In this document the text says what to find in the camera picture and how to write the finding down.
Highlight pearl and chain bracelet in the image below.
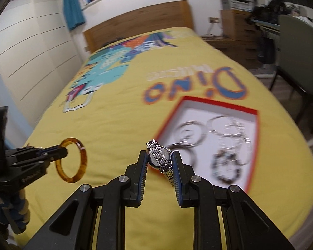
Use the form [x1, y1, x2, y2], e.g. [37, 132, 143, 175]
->
[219, 120, 252, 167]

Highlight white wardrobe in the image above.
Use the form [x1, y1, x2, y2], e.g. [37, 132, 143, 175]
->
[0, 0, 91, 126]

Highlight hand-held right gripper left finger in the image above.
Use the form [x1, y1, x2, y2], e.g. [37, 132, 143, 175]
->
[22, 150, 150, 250]

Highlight hanging blue jeans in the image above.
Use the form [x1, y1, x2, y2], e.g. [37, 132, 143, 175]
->
[258, 30, 275, 63]

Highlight amber bangle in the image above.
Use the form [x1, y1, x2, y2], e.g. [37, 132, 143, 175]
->
[55, 137, 88, 183]

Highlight red jewelry box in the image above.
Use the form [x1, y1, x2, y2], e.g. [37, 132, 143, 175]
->
[156, 96, 259, 192]

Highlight dark beaded bracelet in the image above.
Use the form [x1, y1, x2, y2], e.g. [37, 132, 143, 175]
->
[211, 150, 242, 185]

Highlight white printer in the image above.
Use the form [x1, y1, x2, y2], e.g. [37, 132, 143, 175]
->
[219, 0, 254, 11]

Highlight person's left hand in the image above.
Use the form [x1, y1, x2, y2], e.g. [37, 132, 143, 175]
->
[0, 187, 31, 235]

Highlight wooden drawer chest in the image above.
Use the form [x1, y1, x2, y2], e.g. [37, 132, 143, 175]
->
[220, 9, 262, 41]

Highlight silver wristwatch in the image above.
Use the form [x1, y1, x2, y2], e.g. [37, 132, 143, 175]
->
[146, 139, 178, 188]

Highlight green chair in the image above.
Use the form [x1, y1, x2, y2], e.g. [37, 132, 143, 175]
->
[276, 14, 313, 136]

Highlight wooden headboard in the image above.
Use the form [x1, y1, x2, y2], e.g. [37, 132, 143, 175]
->
[83, 0, 195, 53]

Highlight silver bangle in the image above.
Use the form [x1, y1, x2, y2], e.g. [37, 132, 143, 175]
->
[175, 121, 207, 147]

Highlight black bag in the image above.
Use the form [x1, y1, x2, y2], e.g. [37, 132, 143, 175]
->
[248, 0, 286, 24]

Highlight blue curtain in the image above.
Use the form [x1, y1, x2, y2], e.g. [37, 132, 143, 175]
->
[61, 0, 86, 31]

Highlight wooden nightstand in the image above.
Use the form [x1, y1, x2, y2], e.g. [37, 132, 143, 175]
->
[203, 38, 260, 70]

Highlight thin gold bangle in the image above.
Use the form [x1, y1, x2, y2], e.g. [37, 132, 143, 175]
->
[206, 115, 242, 137]

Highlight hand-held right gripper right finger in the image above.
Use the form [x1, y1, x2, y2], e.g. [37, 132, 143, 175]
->
[172, 151, 295, 250]

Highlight yellow printed blanket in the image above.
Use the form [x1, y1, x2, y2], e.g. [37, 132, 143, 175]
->
[5, 27, 312, 250]

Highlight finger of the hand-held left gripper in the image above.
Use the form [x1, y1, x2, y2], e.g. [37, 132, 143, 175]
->
[12, 152, 69, 173]
[6, 146, 69, 160]

